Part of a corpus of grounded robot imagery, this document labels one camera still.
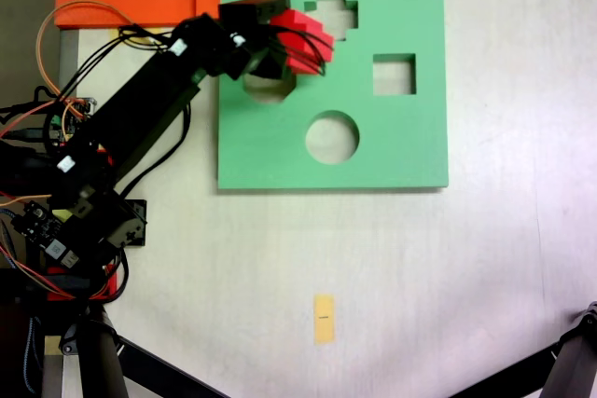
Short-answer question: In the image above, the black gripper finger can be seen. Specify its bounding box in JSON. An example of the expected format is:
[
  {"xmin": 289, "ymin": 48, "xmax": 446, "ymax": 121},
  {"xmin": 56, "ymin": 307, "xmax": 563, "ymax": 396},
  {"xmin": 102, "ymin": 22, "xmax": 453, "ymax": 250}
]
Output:
[
  {"xmin": 249, "ymin": 49, "xmax": 286, "ymax": 81},
  {"xmin": 255, "ymin": 0, "xmax": 292, "ymax": 22}
]

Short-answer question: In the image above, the red cross columnar block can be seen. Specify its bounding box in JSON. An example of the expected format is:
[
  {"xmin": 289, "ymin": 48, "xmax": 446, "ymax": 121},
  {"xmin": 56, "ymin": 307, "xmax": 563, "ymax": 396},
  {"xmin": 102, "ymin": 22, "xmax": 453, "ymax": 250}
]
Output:
[{"xmin": 269, "ymin": 8, "xmax": 336, "ymax": 76}]

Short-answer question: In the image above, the green shape hole board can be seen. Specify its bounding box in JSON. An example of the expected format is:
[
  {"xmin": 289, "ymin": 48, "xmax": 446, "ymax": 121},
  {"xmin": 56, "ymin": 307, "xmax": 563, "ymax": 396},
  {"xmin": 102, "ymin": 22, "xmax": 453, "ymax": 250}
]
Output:
[{"xmin": 216, "ymin": 0, "xmax": 450, "ymax": 193}]

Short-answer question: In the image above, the small green circuit board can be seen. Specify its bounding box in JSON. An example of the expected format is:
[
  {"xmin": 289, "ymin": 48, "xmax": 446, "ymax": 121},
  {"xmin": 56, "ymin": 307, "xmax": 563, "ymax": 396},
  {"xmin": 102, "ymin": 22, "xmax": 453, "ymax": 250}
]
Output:
[{"xmin": 49, "ymin": 97, "xmax": 97, "ymax": 143}]

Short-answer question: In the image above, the yellow tape label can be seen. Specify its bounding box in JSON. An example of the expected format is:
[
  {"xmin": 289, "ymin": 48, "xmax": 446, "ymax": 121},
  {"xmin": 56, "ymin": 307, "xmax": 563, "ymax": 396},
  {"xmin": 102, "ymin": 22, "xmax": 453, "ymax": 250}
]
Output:
[{"xmin": 312, "ymin": 294, "xmax": 336, "ymax": 346}]

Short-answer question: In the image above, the black circuit board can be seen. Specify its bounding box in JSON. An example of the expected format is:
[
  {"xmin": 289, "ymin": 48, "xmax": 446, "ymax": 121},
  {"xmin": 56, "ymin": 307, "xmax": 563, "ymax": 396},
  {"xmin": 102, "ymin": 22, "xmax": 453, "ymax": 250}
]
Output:
[{"xmin": 11, "ymin": 199, "xmax": 80, "ymax": 271}]

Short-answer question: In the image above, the thick black cable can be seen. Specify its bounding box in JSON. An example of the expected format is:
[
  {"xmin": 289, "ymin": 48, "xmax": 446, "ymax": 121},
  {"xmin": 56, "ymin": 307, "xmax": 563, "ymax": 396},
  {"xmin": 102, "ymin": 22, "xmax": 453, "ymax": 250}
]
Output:
[{"xmin": 111, "ymin": 102, "xmax": 192, "ymax": 199}]

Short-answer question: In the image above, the orange wire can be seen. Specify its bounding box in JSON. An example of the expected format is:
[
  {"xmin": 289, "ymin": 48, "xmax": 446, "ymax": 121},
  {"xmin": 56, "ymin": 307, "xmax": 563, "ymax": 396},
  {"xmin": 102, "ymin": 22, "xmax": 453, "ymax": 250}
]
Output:
[{"xmin": 35, "ymin": 0, "xmax": 141, "ymax": 102}]

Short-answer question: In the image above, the red wire bundle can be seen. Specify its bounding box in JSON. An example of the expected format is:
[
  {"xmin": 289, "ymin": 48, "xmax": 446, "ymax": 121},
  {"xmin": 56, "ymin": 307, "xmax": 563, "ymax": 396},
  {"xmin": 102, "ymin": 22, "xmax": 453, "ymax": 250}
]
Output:
[{"xmin": 46, "ymin": 265, "xmax": 118, "ymax": 301}]

